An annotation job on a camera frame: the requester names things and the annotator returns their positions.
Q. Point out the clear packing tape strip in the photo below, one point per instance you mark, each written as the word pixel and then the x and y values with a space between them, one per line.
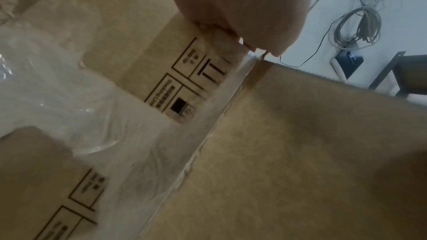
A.
pixel 213 117

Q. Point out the white device with dark panel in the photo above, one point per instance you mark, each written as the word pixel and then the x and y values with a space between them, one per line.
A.
pixel 348 61

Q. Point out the black metal frame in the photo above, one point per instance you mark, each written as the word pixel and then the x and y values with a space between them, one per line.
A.
pixel 405 75

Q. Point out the person's left hand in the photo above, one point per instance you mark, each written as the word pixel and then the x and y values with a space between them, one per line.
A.
pixel 240 1

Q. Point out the clear plastic bag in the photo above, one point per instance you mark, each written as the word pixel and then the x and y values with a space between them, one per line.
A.
pixel 50 88

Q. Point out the brown cardboard box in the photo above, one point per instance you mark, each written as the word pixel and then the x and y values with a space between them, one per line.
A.
pixel 300 154

